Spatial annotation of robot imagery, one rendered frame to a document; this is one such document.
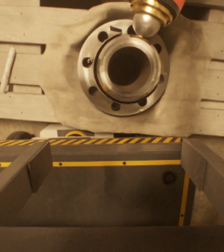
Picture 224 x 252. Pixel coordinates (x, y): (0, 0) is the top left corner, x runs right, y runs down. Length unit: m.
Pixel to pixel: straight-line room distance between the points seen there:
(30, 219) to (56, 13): 0.60
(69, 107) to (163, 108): 0.29
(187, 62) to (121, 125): 0.27
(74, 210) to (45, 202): 0.08
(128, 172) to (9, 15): 0.56
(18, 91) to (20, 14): 0.23
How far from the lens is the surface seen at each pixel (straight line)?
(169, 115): 0.59
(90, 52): 0.52
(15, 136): 0.73
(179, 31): 0.58
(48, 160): 0.17
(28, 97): 0.64
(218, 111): 0.67
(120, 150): 0.43
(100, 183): 0.48
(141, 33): 0.38
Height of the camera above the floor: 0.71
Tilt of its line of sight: 73 degrees down
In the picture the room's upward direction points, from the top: 177 degrees counter-clockwise
